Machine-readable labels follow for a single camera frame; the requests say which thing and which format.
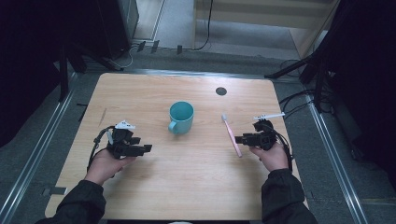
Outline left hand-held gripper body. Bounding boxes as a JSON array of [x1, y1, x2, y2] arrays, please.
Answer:
[[106, 119, 142, 160]]

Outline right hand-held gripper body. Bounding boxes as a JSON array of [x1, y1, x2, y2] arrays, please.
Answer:
[[252, 112, 286, 152]]

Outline pink toothbrush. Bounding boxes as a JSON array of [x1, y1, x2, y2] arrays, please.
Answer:
[[220, 113, 244, 159]]

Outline person's right hand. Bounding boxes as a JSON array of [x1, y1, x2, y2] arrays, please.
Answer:
[[249, 142, 290, 173]]

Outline person's left hand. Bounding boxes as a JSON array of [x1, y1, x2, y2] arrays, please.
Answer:
[[84, 148, 138, 187]]

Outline teal cup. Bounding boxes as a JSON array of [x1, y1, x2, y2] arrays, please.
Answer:
[[167, 101, 195, 136]]

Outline black metal stand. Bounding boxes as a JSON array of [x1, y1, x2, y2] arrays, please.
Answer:
[[57, 43, 125, 103], [264, 46, 334, 114]]

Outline grey tape strip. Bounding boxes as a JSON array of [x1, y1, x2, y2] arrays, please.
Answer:
[[42, 186, 68, 197]]

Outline black cabinet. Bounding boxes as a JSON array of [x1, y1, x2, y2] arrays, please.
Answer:
[[64, 0, 140, 60]]

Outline light wooden furniture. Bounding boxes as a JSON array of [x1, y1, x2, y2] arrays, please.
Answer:
[[191, 0, 342, 60]]

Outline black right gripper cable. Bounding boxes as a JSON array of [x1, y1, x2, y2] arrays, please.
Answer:
[[262, 121, 294, 173]]

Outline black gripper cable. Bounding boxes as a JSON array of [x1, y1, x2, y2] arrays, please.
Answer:
[[262, 121, 294, 173], [86, 125, 117, 172]]

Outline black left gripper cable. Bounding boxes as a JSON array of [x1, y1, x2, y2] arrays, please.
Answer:
[[86, 125, 117, 172]]

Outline black floor cables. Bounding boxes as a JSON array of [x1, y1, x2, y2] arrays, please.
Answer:
[[277, 59, 317, 120]]

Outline metal floor rail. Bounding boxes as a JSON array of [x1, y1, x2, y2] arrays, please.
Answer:
[[0, 72, 78, 222], [303, 92, 372, 224]]

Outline white floor cable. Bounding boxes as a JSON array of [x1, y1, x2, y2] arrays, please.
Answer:
[[106, 43, 139, 70]]

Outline black hanging cable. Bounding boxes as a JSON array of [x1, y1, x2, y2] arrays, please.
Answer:
[[190, 0, 215, 52]]

